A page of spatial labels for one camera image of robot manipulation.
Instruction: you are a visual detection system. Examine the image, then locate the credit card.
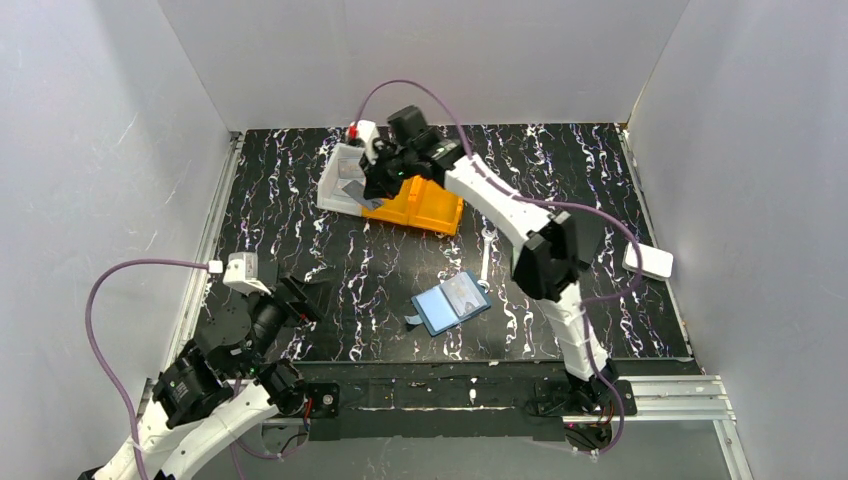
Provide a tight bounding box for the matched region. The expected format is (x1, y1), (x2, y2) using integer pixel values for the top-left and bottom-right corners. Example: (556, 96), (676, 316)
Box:
(338, 162), (364, 180)
(342, 180), (384, 211)

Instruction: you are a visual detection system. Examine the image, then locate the blue card holder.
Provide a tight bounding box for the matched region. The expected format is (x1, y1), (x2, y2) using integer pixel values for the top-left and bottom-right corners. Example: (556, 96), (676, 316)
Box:
(405, 271), (492, 337)

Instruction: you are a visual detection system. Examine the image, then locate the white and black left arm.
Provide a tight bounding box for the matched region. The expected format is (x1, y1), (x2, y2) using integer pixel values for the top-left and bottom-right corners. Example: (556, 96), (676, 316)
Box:
(80, 275), (339, 479)

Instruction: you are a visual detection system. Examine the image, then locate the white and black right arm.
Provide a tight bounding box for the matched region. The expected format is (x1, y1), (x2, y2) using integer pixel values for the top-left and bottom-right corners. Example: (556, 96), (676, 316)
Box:
(346, 105), (626, 415)

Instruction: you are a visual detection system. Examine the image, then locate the black flat box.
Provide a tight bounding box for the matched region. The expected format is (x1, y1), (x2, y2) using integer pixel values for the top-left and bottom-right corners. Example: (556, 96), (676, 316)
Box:
(257, 260), (280, 286)

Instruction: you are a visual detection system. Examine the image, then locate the white plastic bin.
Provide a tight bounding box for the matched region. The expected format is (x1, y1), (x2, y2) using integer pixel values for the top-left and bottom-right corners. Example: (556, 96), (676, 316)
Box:
(317, 143), (365, 217)

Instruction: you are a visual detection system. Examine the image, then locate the left orange plastic bin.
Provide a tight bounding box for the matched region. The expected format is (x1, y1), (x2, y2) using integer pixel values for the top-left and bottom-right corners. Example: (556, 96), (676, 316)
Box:
(361, 178), (420, 226)

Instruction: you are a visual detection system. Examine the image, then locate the orange plastic bin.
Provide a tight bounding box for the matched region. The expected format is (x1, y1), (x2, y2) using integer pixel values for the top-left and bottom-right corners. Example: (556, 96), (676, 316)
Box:
(407, 177), (464, 236)
(361, 178), (420, 226)

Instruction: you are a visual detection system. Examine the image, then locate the right orange plastic bin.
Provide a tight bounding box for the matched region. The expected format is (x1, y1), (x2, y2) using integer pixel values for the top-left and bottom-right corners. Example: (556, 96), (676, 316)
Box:
(407, 177), (464, 236)

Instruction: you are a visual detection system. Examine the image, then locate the silver wrench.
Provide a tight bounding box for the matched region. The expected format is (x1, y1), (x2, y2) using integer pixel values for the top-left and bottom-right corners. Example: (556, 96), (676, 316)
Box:
(478, 228), (497, 293)

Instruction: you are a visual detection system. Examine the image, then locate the white rectangular device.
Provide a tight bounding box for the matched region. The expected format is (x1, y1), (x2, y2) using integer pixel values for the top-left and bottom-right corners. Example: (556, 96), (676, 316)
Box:
(622, 243), (674, 281)

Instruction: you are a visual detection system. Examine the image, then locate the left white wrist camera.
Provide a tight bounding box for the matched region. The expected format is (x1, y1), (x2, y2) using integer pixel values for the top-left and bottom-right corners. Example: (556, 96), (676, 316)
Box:
(206, 252), (271, 296)

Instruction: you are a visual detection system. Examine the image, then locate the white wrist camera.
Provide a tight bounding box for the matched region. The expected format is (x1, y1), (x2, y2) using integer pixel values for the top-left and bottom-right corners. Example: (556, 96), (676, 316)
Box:
(346, 120), (379, 164)
(206, 252), (271, 296)

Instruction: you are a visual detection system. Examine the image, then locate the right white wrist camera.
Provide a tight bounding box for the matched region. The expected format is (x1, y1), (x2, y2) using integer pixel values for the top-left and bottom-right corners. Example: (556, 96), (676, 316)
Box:
(346, 120), (379, 164)

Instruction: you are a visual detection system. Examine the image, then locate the aluminium left rail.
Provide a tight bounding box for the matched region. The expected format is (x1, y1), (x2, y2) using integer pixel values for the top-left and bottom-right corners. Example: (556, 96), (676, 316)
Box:
(163, 131), (245, 367)

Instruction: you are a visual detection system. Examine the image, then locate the aluminium rail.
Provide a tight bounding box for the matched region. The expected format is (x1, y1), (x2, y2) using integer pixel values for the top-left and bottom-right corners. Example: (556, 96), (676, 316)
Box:
(135, 374), (738, 425)
(163, 131), (245, 367)

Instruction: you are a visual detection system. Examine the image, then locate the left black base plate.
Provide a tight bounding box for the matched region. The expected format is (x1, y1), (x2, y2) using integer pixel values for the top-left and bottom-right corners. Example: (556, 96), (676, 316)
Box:
(293, 382), (341, 419)

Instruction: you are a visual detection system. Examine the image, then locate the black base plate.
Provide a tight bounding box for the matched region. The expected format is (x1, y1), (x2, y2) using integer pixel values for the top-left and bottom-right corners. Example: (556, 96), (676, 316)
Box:
(524, 379), (638, 417)
(293, 382), (341, 419)

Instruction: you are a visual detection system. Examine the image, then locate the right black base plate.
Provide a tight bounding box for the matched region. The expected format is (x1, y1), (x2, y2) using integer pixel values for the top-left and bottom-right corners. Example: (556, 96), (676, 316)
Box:
(524, 379), (638, 417)

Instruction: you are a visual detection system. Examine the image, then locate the aluminium front rail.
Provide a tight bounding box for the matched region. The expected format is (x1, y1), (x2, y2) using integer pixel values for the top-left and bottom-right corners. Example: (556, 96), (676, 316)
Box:
(135, 374), (738, 425)

